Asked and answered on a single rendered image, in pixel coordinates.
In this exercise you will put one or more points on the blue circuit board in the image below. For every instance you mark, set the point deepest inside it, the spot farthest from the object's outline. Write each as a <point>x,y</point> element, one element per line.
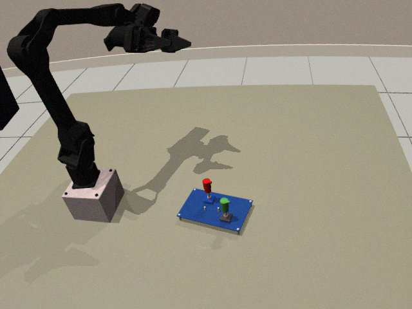
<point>215,209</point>

